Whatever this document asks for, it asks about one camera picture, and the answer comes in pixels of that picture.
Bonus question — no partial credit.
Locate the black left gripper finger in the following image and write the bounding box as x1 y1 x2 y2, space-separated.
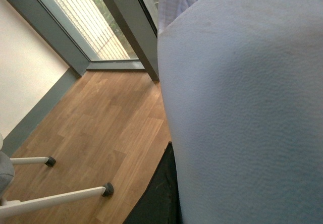
124 141 183 224

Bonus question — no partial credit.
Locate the light blue slide sandal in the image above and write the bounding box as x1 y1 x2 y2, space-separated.
158 0 322 223

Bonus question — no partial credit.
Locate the white office chair base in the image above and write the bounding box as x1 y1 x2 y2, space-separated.
5 133 118 223

